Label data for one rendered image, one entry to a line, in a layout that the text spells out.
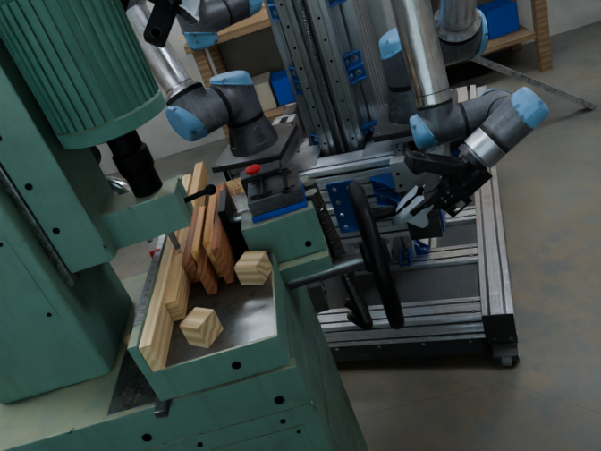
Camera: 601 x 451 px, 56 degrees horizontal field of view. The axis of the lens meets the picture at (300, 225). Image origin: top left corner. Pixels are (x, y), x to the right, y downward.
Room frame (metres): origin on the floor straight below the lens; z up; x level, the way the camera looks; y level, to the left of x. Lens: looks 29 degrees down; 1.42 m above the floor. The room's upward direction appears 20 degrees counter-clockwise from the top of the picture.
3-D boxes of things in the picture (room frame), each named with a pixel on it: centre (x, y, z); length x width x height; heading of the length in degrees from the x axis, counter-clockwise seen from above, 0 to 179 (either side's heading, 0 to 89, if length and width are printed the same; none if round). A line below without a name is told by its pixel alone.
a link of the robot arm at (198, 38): (1.43, 0.05, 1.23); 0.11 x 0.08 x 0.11; 119
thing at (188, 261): (0.97, 0.20, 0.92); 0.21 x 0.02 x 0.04; 174
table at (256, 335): (0.95, 0.11, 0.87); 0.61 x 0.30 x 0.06; 174
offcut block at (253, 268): (0.81, 0.10, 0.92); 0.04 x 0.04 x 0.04; 59
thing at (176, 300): (1.05, 0.21, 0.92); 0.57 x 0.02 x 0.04; 174
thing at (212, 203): (0.96, 0.15, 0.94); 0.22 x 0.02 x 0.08; 174
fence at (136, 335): (0.96, 0.26, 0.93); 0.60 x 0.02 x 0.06; 174
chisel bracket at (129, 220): (0.92, 0.24, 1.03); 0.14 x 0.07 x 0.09; 84
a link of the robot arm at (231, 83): (1.65, 0.05, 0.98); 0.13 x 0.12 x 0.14; 119
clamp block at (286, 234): (0.94, 0.03, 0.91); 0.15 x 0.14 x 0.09; 174
